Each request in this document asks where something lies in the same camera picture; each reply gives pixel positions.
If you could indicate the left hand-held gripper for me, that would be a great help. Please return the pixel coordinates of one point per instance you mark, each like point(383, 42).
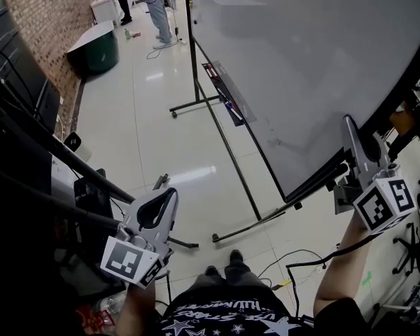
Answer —
point(126, 257)

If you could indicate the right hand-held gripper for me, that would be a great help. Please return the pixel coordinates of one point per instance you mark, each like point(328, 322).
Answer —
point(381, 201)

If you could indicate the white whiteboard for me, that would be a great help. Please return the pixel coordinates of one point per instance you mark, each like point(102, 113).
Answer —
point(301, 65)

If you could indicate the person's left forearm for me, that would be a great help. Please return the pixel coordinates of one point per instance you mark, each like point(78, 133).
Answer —
point(136, 310)

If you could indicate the person's right forearm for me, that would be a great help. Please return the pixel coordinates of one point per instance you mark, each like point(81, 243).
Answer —
point(339, 264)

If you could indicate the black computer case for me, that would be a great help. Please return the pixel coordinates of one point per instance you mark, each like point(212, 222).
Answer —
point(94, 198)

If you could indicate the black display stand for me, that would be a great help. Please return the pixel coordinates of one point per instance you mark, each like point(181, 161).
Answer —
point(91, 184)

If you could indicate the person's left black shoe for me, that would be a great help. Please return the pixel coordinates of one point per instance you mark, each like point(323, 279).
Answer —
point(211, 270)

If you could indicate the person's black shoe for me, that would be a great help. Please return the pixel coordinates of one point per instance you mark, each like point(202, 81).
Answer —
point(236, 256)
point(211, 270)

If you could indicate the person's right black shoe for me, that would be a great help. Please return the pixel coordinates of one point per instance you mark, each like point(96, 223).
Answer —
point(236, 256)

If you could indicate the clear bag of bottles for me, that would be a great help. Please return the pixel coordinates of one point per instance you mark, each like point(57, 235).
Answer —
point(110, 306)

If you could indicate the black office chair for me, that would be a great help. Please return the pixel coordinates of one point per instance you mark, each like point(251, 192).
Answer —
point(411, 243)

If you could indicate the grey trousers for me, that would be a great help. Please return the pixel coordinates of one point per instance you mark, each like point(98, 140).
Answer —
point(238, 275)

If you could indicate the red carton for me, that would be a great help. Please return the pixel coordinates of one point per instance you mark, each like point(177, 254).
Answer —
point(87, 318)

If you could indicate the black star print shirt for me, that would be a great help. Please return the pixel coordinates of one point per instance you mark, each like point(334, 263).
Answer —
point(231, 317)

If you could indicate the green floor tape mark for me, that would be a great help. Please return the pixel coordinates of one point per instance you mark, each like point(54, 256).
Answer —
point(367, 278)

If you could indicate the small red item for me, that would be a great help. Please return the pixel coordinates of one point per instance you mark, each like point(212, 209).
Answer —
point(136, 34)

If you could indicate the green bottle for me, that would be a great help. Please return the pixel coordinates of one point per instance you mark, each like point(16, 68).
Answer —
point(127, 34)

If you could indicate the large black display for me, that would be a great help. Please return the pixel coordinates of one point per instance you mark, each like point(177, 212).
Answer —
point(14, 58)

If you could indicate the white cabinet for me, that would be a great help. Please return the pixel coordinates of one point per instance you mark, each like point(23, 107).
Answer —
point(105, 10)

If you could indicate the white wall socket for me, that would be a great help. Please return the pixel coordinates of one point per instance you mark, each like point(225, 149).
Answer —
point(60, 100)

